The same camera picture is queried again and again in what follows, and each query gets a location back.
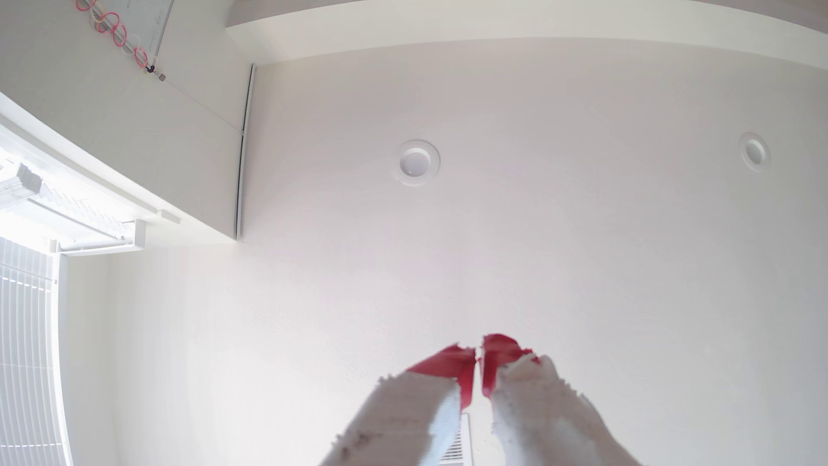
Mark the gripper finger cloth red tip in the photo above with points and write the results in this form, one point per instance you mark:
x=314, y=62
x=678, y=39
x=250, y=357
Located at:
x=407, y=414
x=543, y=414

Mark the white air vent grille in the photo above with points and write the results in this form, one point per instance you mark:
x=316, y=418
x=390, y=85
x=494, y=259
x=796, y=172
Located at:
x=458, y=446

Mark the round recessed ceiling light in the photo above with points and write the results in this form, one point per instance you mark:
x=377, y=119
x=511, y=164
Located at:
x=416, y=162
x=754, y=151

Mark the white window blinds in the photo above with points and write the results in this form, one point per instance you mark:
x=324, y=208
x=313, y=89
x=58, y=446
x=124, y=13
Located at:
x=29, y=362

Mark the white blind head rail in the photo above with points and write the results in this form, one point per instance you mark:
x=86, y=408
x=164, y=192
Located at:
x=77, y=223

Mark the white wall board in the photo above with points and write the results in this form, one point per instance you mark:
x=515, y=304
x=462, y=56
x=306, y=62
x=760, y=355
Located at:
x=145, y=19

